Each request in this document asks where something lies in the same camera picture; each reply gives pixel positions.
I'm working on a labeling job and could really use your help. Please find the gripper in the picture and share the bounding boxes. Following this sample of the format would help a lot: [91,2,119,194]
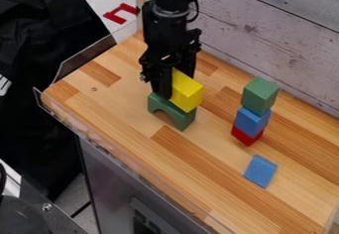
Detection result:
[137,0,204,100]

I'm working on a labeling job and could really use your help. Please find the blue cube block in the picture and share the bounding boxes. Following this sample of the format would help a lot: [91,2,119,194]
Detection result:
[233,106,274,139]

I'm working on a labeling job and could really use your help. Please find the blue wedge block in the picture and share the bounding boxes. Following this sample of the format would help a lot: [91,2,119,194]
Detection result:
[242,154,280,189]

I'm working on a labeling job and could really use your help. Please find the red block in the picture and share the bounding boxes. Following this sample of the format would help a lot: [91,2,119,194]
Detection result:
[230,125,266,147]

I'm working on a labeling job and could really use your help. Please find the yellow block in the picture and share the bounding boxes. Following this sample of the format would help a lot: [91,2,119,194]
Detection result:
[168,66,206,114]

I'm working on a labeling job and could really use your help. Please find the green cube block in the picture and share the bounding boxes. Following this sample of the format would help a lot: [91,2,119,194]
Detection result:
[239,75,283,117]

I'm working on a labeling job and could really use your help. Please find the person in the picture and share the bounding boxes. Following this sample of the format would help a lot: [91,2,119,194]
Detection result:
[0,0,112,202]

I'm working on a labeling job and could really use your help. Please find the green arch block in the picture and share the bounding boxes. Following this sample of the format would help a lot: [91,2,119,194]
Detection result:
[147,91,199,132]

